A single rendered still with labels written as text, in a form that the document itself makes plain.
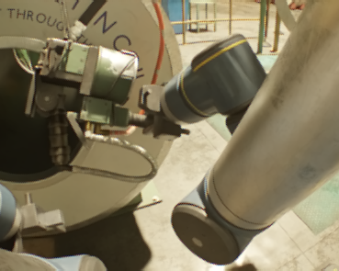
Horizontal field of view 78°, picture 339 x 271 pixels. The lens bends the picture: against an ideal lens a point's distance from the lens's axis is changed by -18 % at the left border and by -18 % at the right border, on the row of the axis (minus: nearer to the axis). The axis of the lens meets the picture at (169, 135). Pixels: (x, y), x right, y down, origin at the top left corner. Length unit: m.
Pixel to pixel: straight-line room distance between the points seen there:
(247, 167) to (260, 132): 0.03
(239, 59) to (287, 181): 0.23
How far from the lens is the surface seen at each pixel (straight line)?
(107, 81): 0.62
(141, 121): 0.67
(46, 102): 0.64
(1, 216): 0.43
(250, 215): 0.25
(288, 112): 0.17
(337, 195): 1.74
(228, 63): 0.38
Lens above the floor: 1.13
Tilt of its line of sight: 36 degrees down
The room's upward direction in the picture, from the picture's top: 3 degrees counter-clockwise
